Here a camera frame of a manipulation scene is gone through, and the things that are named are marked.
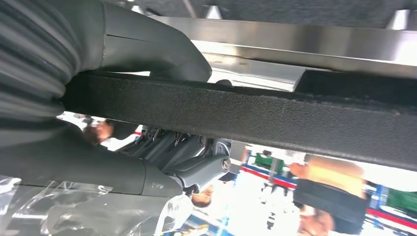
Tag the green plastic crate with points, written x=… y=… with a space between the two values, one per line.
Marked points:
x=404 y=200
x=267 y=163

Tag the person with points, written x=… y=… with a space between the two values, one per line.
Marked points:
x=101 y=132
x=314 y=224
x=202 y=197

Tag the stainless steel workbench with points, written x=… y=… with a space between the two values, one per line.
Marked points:
x=293 y=39

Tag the black carrying case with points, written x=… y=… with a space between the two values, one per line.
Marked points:
x=329 y=202

